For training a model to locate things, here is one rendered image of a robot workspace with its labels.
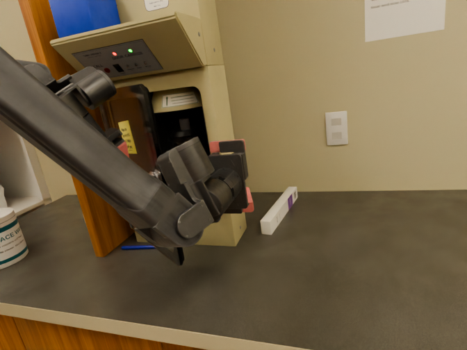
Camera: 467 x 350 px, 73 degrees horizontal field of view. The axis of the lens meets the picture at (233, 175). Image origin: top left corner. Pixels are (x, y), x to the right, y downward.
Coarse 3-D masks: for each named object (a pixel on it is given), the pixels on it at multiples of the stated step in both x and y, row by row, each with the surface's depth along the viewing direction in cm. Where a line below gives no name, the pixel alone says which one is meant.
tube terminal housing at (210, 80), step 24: (120, 0) 74; (192, 0) 69; (216, 24) 78; (216, 48) 78; (168, 72) 76; (192, 72) 74; (216, 72) 77; (216, 96) 77; (216, 120) 76; (240, 216) 91; (144, 240) 96; (216, 240) 88
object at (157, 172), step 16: (128, 96) 66; (144, 96) 60; (112, 112) 78; (128, 112) 69; (144, 112) 62; (144, 128) 64; (144, 144) 67; (144, 160) 69; (160, 176) 65; (176, 256) 71
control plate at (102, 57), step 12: (108, 48) 69; (120, 48) 69; (132, 48) 68; (144, 48) 68; (84, 60) 73; (96, 60) 73; (108, 60) 72; (120, 60) 72; (132, 60) 72; (144, 60) 71; (156, 60) 71; (120, 72) 76; (132, 72) 75
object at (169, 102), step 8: (176, 88) 81; (184, 88) 82; (192, 88) 83; (160, 96) 82; (168, 96) 81; (176, 96) 81; (184, 96) 81; (192, 96) 82; (200, 96) 84; (152, 104) 85; (160, 104) 82; (168, 104) 81; (176, 104) 81; (184, 104) 81; (192, 104) 82; (200, 104) 83
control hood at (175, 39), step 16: (160, 16) 61; (176, 16) 60; (192, 16) 67; (96, 32) 66; (112, 32) 65; (128, 32) 64; (144, 32) 64; (160, 32) 64; (176, 32) 63; (192, 32) 66; (64, 48) 71; (80, 48) 70; (96, 48) 70; (160, 48) 67; (176, 48) 67; (192, 48) 66; (80, 64) 75; (176, 64) 71; (192, 64) 70; (112, 80) 79
